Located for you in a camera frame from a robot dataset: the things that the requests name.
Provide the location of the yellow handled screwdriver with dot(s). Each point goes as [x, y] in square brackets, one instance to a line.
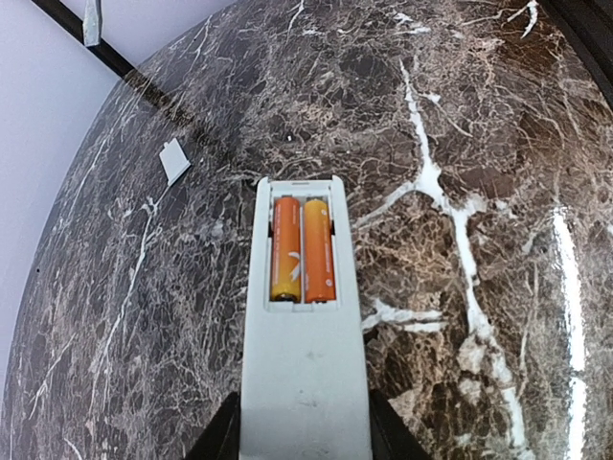
[92, 23]

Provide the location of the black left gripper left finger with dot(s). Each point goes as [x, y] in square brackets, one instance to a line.
[220, 438]

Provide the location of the white remote control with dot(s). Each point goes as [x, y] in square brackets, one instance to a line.
[304, 390]

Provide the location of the orange battery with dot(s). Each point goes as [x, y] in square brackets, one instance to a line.
[286, 251]
[319, 270]

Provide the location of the white battery cover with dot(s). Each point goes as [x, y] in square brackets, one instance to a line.
[174, 161]

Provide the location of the black right frame post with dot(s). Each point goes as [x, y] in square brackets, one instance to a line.
[72, 24]

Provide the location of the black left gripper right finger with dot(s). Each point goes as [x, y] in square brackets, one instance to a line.
[390, 437]

